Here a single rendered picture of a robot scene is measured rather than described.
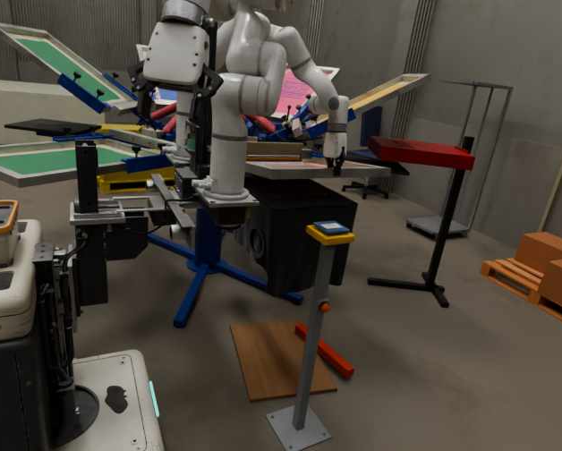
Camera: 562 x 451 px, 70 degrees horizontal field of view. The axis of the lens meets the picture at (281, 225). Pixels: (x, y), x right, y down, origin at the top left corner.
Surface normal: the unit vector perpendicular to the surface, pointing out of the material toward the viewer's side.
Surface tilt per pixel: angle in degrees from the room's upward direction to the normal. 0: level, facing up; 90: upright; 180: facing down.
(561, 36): 90
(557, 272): 90
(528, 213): 90
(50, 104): 90
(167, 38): 69
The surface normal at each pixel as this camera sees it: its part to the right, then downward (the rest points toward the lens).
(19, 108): 0.42, 0.37
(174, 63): -0.12, 0.03
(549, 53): -0.90, 0.06
